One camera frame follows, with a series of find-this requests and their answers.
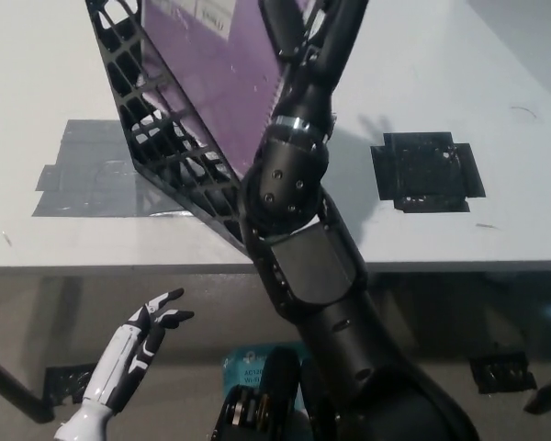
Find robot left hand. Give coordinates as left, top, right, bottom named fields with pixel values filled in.
left=80, top=288, right=197, bottom=417

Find purple spiral notebook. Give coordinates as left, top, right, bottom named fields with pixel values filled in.
left=140, top=0, right=286, bottom=174

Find black mesh magazine stand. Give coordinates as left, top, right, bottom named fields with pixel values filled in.
left=84, top=0, right=258, bottom=256

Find grey tape patch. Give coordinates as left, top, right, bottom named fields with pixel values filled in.
left=30, top=119, right=198, bottom=220

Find black tape square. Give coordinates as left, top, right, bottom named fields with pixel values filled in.
left=370, top=131, right=487, bottom=215

